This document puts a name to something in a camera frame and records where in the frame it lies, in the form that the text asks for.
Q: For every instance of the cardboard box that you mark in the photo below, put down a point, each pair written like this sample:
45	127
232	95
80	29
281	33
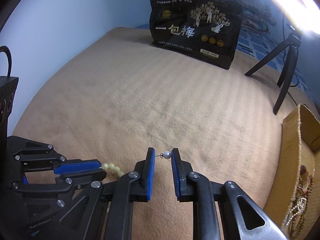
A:
293	202

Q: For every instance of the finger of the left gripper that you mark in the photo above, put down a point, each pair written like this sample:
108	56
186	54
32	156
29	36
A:
19	167

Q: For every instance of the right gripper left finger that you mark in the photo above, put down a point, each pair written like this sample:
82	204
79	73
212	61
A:
135	186

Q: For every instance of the pearl earring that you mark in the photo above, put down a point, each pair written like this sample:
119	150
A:
165	155

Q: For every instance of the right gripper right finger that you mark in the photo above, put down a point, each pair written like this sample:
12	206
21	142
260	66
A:
220	211

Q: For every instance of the black camera tripod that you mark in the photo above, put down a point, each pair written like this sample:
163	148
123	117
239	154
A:
292	43

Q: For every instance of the black camera box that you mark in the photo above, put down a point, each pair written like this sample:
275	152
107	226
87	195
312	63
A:
7	93

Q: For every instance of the black snack bag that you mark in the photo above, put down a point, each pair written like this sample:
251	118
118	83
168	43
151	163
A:
207	30

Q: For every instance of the ring light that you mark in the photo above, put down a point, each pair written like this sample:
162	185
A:
304	14

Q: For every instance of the tan blanket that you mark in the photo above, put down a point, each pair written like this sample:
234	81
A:
122	95

